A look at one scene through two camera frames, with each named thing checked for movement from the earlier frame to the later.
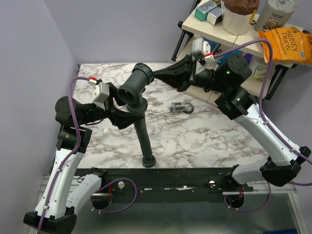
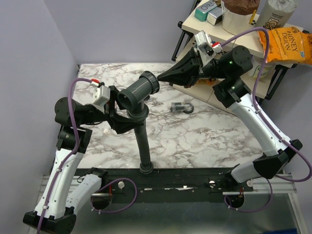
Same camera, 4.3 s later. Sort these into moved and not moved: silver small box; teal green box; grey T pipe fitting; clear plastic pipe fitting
Moved: grey T pipe fitting
Not moved: silver small box; clear plastic pipe fitting; teal green box
